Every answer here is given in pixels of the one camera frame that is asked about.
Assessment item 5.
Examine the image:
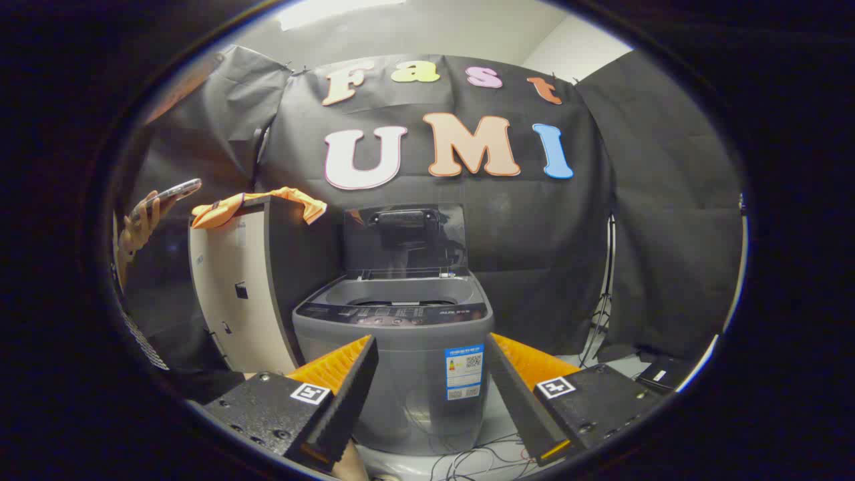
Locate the bundle of floor cables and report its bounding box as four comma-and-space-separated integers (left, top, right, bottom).
427, 433, 535, 481

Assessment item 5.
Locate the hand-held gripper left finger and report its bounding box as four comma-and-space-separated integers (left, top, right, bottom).
204, 334, 379, 472

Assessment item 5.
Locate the black light stand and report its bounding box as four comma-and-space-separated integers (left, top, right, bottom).
580, 214, 619, 368

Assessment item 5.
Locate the orange garment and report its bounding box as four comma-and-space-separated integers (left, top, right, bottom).
191, 186, 328, 230

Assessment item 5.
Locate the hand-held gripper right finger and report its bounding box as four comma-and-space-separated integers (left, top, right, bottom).
486, 332, 665, 467

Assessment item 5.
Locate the dark transparent washing machine lid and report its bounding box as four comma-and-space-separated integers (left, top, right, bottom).
343, 204, 470, 278

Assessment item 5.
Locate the grey washing machine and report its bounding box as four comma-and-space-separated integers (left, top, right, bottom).
292, 267, 495, 456

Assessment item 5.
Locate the beige cabinet with dark side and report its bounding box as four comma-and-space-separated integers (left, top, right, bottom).
188, 196, 348, 375

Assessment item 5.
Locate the black backdrop cloth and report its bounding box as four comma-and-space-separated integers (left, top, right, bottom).
124, 45, 745, 365

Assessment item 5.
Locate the black box on floor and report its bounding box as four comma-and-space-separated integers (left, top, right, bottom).
635, 354, 699, 395

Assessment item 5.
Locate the silver smartphone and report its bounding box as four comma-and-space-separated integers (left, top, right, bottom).
130, 178, 202, 218

